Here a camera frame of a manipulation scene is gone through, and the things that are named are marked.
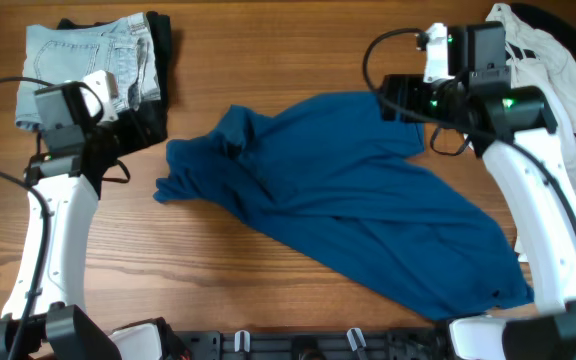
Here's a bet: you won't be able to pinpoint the blue polo shirt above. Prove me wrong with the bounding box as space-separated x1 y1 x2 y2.
154 92 534 320

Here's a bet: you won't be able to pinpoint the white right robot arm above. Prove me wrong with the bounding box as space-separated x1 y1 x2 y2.
374 22 576 359

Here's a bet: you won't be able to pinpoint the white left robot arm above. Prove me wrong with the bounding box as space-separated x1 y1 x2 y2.
0 71 121 359

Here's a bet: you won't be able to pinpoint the folded black garment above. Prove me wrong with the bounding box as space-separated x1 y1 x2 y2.
57 11 173 154

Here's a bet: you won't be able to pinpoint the folded light denim shorts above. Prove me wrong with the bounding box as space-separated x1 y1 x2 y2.
23 13 162 112

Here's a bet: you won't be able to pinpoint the white printed t-shirt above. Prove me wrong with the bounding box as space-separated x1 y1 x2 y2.
486 3 576 195

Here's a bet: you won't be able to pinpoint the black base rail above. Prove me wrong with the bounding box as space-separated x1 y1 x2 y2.
109 316 452 360

